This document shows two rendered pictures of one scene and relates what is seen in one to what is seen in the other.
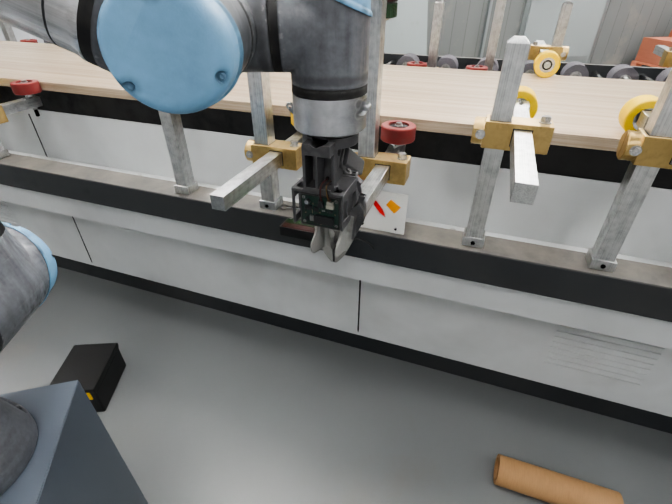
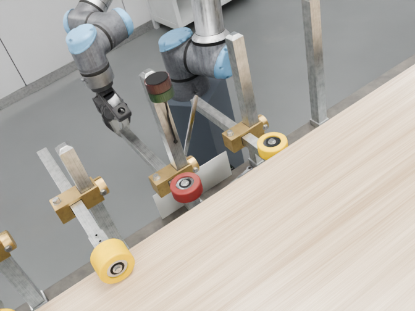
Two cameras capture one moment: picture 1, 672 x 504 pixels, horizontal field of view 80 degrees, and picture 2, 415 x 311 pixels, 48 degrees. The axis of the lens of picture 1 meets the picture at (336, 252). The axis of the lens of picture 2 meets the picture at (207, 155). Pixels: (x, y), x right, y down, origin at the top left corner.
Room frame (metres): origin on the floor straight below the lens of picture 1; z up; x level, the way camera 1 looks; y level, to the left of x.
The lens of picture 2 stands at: (1.60, -0.68, 1.69)
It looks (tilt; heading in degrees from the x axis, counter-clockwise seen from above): 40 degrees down; 137
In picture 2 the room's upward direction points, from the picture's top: 16 degrees counter-clockwise
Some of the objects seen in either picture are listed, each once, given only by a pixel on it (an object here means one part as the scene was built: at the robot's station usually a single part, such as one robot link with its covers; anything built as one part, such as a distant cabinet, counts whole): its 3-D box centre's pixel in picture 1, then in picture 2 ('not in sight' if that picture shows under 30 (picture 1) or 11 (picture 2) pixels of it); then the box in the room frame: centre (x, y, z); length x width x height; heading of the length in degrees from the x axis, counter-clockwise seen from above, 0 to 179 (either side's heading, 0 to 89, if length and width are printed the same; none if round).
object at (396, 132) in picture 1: (396, 147); (189, 197); (0.92, -0.14, 0.85); 0.08 x 0.08 x 0.11
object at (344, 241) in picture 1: (340, 244); (114, 126); (0.49, -0.01, 0.86); 0.06 x 0.03 x 0.09; 160
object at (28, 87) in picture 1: (30, 98); not in sight; (1.39, 1.02, 0.85); 0.08 x 0.08 x 0.11
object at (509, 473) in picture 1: (554, 487); not in sight; (0.53, -0.59, 0.04); 0.30 x 0.08 x 0.08; 70
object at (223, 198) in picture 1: (272, 162); (232, 129); (0.86, 0.14, 0.84); 0.43 x 0.03 x 0.04; 160
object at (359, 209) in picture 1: (349, 211); (110, 119); (0.51, -0.02, 0.90); 0.05 x 0.02 x 0.09; 70
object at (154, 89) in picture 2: not in sight; (157, 82); (0.88, -0.09, 1.16); 0.06 x 0.06 x 0.02
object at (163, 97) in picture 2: (381, 9); (160, 91); (0.88, -0.09, 1.13); 0.06 x 0.06 x 0.02
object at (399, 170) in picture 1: (377, 166); (175, 175); (0.83, -0.09, 0.84); 0.13 x 0.06 x 0.05; 70
